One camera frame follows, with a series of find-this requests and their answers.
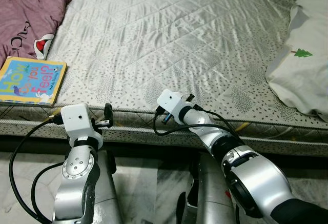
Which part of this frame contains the purple printed blanket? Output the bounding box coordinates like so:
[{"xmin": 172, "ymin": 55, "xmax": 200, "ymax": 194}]
[{"xmin": 0, "ymin": 0, "xmax": 87, "ymax": 68}]

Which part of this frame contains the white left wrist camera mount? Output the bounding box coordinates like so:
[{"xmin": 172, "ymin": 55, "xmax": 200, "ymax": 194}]
[{"xmin": 60, "ymin": 103, "xmax": 104, "ymax": 146}]

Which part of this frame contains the blue yellow children's book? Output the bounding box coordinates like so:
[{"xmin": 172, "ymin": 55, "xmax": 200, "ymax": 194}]
[{"xmin": 0, "ymin": 56, "xmax": 67, "ymax": 106}]

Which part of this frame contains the white quilted mattress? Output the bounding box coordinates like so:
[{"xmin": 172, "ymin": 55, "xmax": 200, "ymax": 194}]
[{"xmin": 0, "ymin": 0, "xmax": 328, "ymax": 145}]

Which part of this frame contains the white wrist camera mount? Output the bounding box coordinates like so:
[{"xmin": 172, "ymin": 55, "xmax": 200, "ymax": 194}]
[
  {"xmin": 60, "ymin": 103, "xmax": 104, "ymax": 146},
  {"xmin": 156, "ymin": 90, "xmax": 194, "ymax": 125}
]

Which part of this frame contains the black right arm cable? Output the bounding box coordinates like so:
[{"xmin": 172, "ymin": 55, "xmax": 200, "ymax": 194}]
[{"xmin": 152, "ymin": 106, "xmax": 247, "ymax": 145}]

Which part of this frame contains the silver robot right leg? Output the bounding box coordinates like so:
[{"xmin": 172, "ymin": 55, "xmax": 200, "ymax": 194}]
[{"xmin": 177, "ymin": 152, "xmax": 241, "ymax": 224}]

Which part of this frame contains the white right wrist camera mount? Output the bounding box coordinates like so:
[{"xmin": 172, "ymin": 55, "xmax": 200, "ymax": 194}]
[{"xmin": 156, "ymin": 90, "xmax": 194, "ymax": 125}]

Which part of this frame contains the white pillow with tree print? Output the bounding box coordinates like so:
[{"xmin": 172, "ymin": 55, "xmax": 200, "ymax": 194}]
[{"xmin": 265, "ymin": 0, "xmax": 328, "ymax": 119}]

